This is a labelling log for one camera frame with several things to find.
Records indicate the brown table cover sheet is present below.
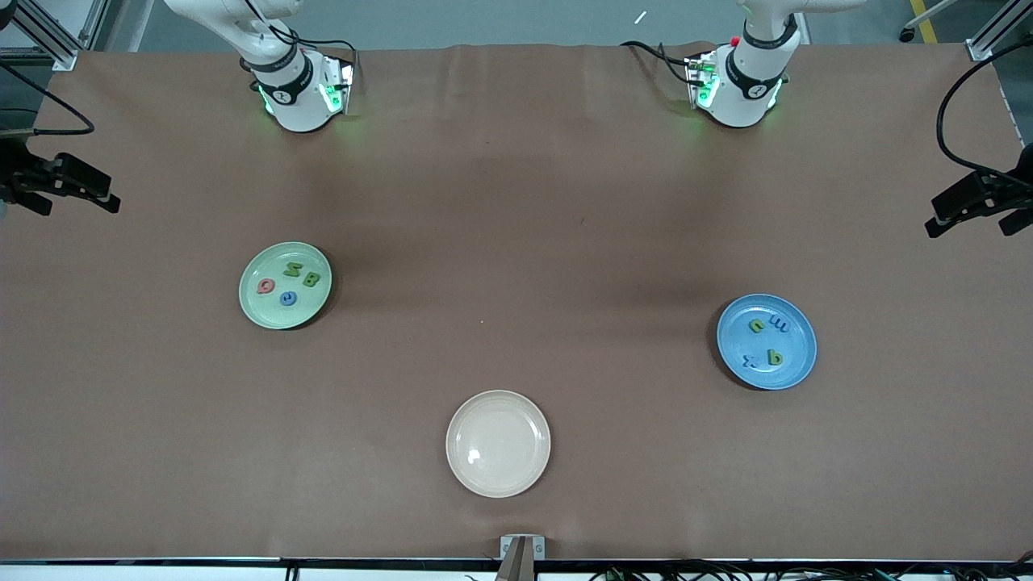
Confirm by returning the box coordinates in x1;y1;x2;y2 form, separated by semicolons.
0;42;1033;562

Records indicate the beige plate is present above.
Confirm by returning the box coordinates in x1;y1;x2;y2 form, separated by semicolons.
445;390;552;499

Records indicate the blue plate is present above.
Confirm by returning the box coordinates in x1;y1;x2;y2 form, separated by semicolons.
717;293;818;391

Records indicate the light green plate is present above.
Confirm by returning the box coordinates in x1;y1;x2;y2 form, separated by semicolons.
238;241;332;331

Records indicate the black arm base cable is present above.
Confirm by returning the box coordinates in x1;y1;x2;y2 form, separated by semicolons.
620;40;703;86
242;0;360;90

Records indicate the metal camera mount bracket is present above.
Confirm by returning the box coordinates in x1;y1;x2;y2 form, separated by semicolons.
496;535;546;581

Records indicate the aluminium frame profile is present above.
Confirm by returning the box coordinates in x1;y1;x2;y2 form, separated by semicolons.
967;0;1033;61
0;0;110;72

